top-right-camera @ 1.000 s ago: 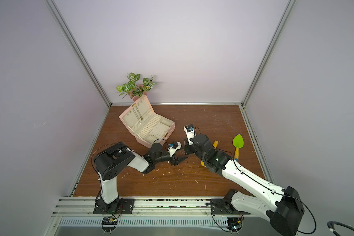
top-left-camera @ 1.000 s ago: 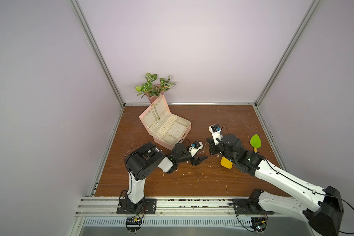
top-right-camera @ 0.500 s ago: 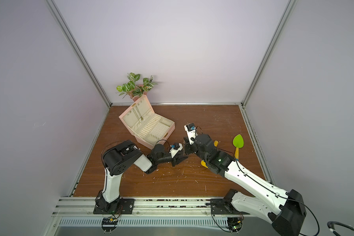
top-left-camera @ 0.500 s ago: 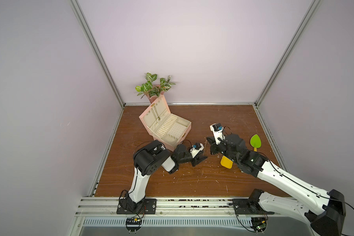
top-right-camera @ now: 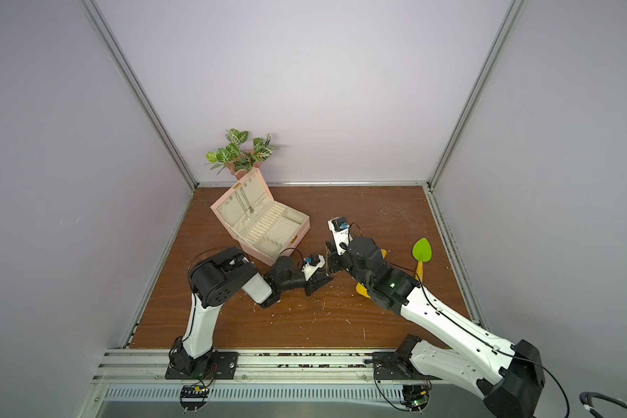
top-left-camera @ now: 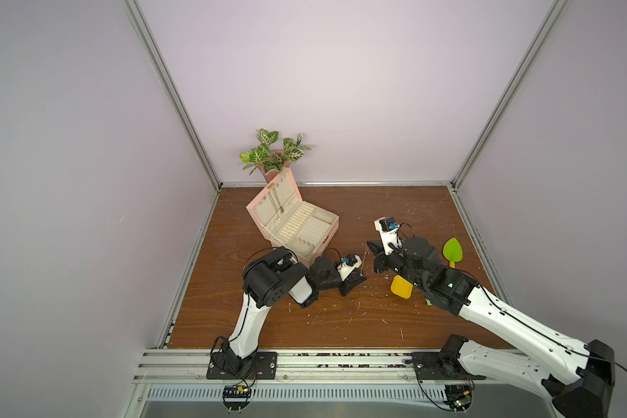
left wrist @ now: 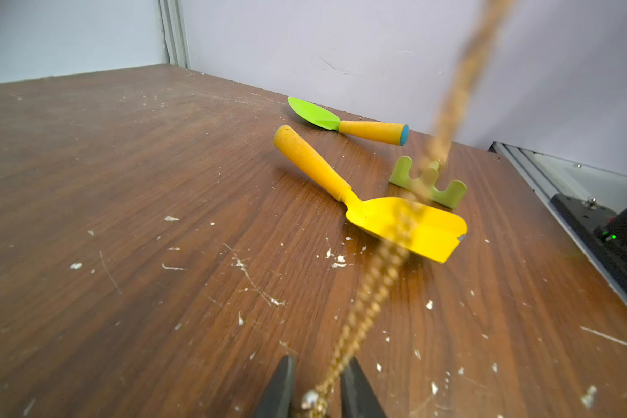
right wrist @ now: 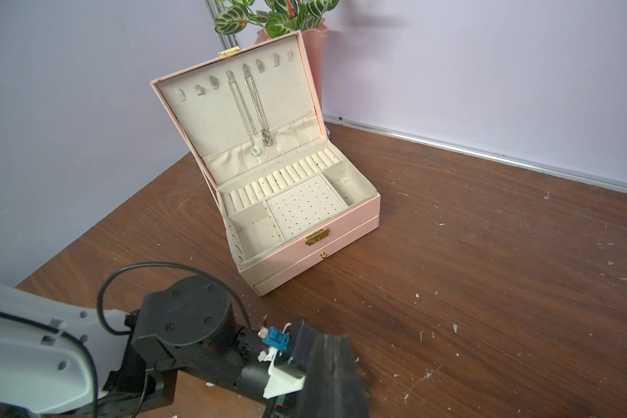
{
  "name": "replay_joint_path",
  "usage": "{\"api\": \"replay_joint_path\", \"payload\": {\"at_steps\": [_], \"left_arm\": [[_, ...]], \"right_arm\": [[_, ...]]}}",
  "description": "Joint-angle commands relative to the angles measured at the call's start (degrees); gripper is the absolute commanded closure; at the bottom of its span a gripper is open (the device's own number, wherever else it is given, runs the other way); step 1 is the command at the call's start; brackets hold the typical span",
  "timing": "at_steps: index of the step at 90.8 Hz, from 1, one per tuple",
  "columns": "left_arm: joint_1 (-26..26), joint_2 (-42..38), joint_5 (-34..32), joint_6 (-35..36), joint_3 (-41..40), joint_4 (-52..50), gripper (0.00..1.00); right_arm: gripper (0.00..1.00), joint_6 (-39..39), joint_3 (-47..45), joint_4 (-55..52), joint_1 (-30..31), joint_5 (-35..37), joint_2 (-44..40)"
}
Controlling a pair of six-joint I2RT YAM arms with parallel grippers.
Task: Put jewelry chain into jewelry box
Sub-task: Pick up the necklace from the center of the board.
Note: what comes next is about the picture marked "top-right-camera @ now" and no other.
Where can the aluminium front rail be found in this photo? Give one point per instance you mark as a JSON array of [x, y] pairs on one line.
[[148, 366]]

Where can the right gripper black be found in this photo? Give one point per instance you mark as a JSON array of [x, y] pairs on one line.
[[340, 258]]

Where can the green toy trowel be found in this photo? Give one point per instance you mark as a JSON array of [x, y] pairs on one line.
[[422, 253]]

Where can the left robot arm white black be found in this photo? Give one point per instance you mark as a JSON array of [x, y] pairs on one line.
[[213, 281]]

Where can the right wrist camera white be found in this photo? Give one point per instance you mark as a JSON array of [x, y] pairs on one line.
[[340, 229]]

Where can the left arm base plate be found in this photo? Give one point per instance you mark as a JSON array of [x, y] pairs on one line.
[[217, 365]]

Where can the pink jewelry box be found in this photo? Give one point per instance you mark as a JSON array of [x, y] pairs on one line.
[[265, 228]]

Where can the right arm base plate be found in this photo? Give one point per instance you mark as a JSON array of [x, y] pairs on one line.
[[390, 366]]

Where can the yellow toy shovel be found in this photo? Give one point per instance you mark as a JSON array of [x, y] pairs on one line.
[[360, 289]]

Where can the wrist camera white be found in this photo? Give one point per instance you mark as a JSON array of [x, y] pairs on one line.
[[340, 229], [311, 265]]

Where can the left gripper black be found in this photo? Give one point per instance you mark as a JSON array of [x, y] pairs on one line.
[[311, 285]]

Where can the potted plant pink vase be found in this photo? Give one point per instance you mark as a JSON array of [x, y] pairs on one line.
[[237, 160]]

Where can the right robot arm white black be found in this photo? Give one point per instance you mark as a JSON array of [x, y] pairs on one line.
[[508, 376]]

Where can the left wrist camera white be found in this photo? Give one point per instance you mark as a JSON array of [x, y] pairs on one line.
[[311, 265]]

